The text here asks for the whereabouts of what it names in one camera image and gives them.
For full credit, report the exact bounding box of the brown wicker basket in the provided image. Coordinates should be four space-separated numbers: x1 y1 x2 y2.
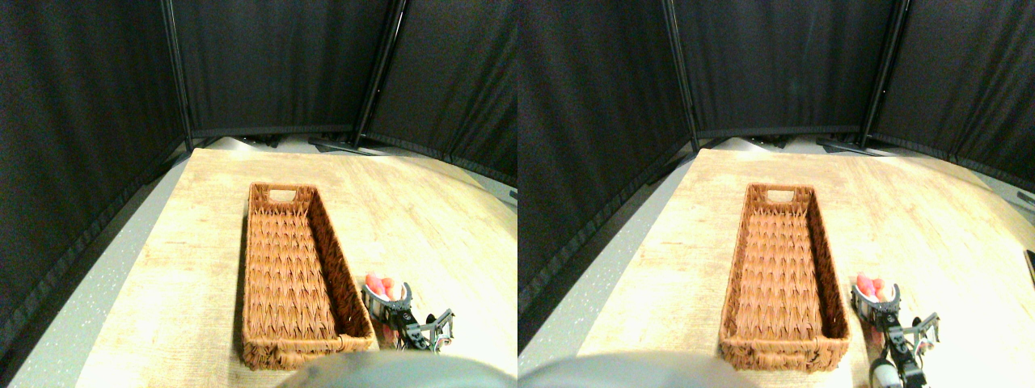
720 183 851 372
241 183 377 371

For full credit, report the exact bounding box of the black curtain stand foot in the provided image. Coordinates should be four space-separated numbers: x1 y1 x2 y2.
310 136 381 156
233 133 284 149
737 133 789 149
815 136 884 156

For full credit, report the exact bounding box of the black curtain stand pole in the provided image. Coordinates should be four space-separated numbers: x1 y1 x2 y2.
353 0 408 148
160 0 196 152
661 0 701 154
858 0 911 150

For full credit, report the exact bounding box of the red toy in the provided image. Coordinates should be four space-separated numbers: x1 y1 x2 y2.
365 273 405 303
855 273 893 303

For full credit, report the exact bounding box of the black bracket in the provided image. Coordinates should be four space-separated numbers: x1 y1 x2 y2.
910 312 941 356

